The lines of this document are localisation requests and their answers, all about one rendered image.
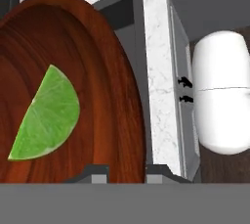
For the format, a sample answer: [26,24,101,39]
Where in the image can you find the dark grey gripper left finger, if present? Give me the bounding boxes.
[63,163,110,185]

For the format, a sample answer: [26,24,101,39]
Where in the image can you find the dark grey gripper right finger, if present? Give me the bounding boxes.
[145,164,193,185]

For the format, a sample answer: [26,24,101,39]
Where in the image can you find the brown wooden bowl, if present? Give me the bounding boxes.
[0,0,147,184]

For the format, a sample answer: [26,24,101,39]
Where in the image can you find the grey cupboard door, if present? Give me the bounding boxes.
[177,90,202,183]
[169,4,193,94]

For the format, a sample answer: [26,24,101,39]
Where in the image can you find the green lemon wedge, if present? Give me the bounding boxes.
[7,64,81,161]

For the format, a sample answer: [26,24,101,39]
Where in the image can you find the white rounded object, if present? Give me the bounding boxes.
[190,30,250,156]

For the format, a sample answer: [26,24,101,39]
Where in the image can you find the black cupboard handle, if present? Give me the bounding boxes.
[178,94,195,104]
[177,75,193,89]

